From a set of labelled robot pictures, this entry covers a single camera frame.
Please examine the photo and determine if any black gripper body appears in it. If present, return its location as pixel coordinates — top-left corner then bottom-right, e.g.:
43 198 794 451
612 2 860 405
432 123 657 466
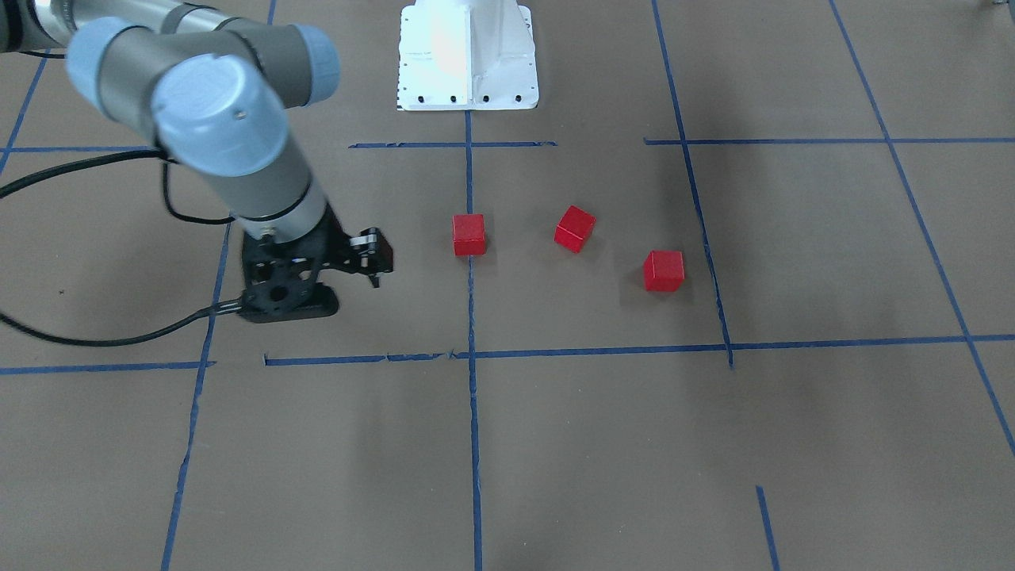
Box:
243 205 359 274

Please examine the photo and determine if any red block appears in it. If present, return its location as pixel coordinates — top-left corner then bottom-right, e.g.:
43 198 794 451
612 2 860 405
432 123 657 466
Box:
642 249 686 293
452 213 487 257
553 205 597 254

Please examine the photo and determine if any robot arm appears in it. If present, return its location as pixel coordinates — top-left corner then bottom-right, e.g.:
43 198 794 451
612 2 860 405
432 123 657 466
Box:
2 1 394 283

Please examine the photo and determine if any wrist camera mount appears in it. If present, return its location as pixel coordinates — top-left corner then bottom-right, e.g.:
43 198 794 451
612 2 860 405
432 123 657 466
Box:
236 258 340 323

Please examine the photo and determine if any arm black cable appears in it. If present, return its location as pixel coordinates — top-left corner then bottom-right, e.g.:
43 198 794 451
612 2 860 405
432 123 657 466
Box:
0 151 243 348

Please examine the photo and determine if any white camera pedestal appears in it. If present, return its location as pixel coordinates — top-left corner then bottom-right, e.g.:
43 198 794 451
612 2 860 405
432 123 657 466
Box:
396 1 540 112

